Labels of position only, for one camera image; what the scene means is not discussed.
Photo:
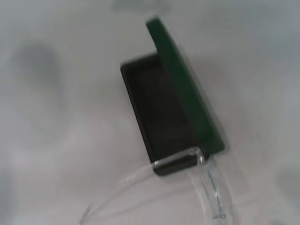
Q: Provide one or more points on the clear white glasses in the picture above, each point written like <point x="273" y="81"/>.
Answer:
<point x="212" y="187"/>

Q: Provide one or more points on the green glasses case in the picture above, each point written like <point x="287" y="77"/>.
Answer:
<point x="164" y="105"/>

